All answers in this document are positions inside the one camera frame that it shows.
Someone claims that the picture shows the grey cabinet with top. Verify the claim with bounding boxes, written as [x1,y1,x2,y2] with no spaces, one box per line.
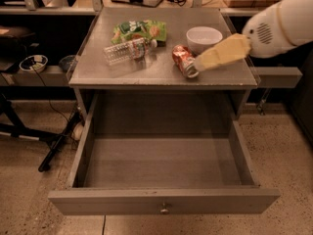
[67,6,262,120]

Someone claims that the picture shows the black stand legs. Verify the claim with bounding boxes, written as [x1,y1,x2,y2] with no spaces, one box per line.
[0,94,80,172]

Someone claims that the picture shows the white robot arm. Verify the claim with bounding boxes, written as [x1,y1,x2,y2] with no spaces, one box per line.
[194,0,313,71]

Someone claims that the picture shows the green chip bag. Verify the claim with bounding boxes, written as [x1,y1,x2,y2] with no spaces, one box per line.
[112,20,167,44]

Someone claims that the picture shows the black power cable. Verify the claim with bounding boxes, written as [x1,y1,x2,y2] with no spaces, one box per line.
[31,66,71,122]

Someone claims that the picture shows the white bowl with cables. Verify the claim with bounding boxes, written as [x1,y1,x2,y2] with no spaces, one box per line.
[19,55,48,72]

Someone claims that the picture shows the dark round dish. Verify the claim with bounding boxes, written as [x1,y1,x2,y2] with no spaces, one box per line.
[59,55,76,71]

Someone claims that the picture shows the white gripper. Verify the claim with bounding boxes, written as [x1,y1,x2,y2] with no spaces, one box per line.
[194,0,294,72]

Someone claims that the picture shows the red coke can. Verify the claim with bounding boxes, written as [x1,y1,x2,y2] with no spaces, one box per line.
[172,45,199,78]

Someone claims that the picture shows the clear plastic water bottle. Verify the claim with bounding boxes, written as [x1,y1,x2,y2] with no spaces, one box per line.
[104,38,157,66]

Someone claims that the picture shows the open grey top drawer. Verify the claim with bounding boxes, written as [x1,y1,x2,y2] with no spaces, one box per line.
[49,91,280,215]

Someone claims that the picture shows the metal drawer knob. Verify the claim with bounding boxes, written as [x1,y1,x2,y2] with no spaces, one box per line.
[160,203,169,214]

